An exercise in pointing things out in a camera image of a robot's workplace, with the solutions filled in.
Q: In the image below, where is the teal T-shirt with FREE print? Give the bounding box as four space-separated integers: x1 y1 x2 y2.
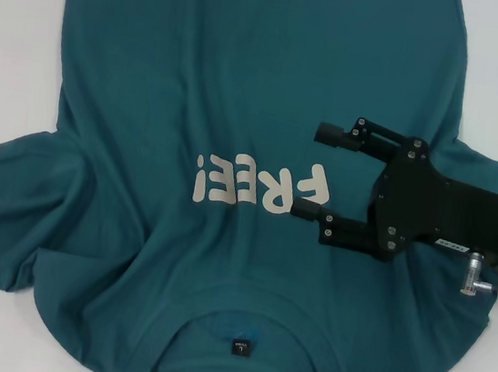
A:
0 0 498 372

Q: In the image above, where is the silver connector on right gripper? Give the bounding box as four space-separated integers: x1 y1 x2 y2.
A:
459 249 498 300

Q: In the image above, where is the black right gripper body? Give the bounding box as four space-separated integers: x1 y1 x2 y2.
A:
360 130 498 278

